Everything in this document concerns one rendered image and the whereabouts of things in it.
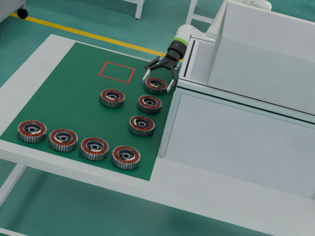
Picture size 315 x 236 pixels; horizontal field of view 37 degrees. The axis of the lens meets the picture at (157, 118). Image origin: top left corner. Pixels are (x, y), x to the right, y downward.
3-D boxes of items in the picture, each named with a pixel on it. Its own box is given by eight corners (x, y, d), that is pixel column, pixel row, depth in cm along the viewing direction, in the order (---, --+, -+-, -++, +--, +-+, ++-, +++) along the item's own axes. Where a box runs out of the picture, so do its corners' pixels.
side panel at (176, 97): (167, 120, 218) (183, 59, 200) (174, 121, 218) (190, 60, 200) (156, 156, 195) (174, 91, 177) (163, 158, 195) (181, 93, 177)
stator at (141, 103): (155, 100, 229) (157, 93, 227) (163, 114, 221) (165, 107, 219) (133, 101, 225) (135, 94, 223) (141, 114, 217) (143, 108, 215)
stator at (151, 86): (150, 80, 244) (151, 74, 242) (169, 88, 241) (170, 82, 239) (140, 89, 235) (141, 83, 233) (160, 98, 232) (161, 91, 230)
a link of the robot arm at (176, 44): (171, 36, 243) (187, 43, 241) (171, 50, 254) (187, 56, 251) (166, 45, 241) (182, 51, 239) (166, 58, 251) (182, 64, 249)
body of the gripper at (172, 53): (182, 61, 247) (173, 75, 243) (167, 55, 249) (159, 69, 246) (182, 53, 240) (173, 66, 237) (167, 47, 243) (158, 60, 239)
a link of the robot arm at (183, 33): (180, 27, 258) (184, 16, 248) (200, 38, 257) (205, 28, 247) (168, 46, 252) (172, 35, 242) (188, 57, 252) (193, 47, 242)
